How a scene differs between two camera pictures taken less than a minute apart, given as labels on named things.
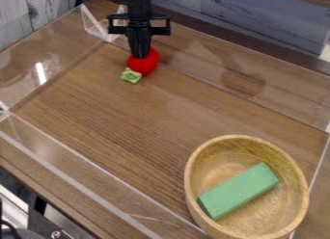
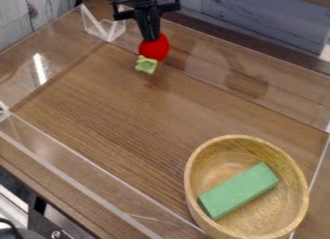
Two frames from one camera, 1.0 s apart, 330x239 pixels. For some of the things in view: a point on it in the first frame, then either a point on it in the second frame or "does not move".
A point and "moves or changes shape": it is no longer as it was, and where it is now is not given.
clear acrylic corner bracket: (97, 27) does not move
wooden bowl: (245, 187) does not move
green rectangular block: (229, 196) does not move
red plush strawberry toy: (139, 66) moves or changes shape
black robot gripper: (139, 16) → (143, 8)
